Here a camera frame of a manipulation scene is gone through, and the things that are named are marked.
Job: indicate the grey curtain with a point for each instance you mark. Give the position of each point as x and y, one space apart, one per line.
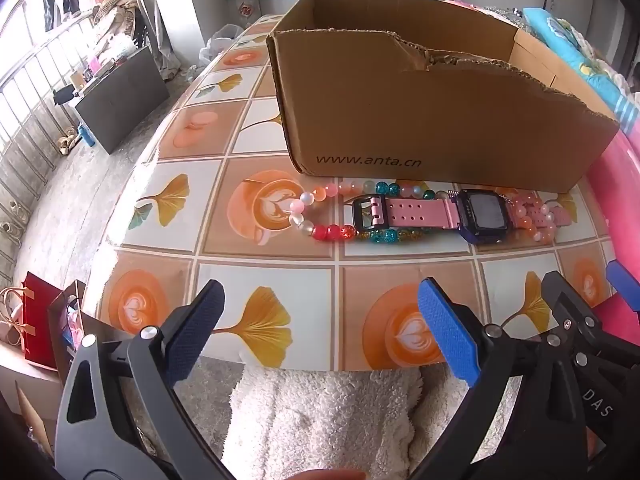
160 20

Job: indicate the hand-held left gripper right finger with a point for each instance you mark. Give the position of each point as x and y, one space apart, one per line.
447 330

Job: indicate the person's left hand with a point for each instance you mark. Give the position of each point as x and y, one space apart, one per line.
332 475

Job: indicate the metal railing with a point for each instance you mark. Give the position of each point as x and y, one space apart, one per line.
20 110

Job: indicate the blue bottle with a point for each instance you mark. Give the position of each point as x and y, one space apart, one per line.
86 136

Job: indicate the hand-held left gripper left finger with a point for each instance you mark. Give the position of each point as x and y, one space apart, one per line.
200 325

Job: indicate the dark cabinet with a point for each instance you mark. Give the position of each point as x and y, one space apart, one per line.
125 100

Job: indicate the white plastic bag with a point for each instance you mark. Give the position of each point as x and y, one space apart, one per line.
217 45

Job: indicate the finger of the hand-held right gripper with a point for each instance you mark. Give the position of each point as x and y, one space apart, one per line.
624 282
565 300

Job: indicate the beige sandals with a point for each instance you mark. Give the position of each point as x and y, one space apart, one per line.
67 142

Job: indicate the white fluffy garment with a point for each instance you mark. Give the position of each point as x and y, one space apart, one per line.
310 410

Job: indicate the brown paper bag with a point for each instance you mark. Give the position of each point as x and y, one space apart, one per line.
65 320

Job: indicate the red gift bag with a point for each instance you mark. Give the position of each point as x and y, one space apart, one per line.
40 325

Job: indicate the blue patterned bedding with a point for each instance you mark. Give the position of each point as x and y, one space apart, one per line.
565 30

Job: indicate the household clutter pile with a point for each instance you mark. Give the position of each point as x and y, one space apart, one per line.
117 20

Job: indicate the brown cardboard box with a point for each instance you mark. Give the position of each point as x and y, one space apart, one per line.
400 125

